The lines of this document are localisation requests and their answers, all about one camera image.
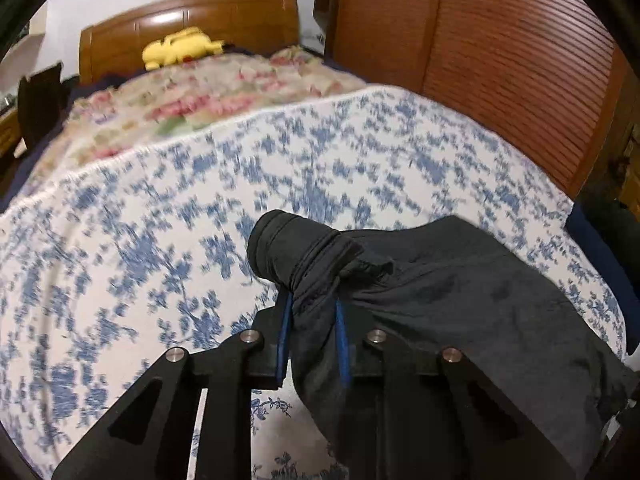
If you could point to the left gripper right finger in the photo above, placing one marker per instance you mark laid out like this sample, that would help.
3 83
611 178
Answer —
416 414

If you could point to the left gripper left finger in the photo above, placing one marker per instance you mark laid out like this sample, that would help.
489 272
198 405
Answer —
147 433

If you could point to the black jacket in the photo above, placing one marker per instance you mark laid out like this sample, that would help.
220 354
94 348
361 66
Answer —
446 284

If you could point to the blue floral white bedsheet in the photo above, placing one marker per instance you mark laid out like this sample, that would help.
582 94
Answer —
107 268

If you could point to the pink floral quilt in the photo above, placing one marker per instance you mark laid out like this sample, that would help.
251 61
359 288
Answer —
176 100

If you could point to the wooden desk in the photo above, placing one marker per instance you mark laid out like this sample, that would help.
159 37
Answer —
10 131

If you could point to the dark chair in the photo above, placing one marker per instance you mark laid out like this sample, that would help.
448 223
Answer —
39 103

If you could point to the wooden louvered wardrobe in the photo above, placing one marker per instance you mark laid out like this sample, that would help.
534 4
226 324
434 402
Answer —
544 74

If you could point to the yellow plush toy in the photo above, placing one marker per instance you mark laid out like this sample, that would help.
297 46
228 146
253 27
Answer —
187 45

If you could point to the wooden headboard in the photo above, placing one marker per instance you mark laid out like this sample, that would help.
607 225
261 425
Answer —
114 46

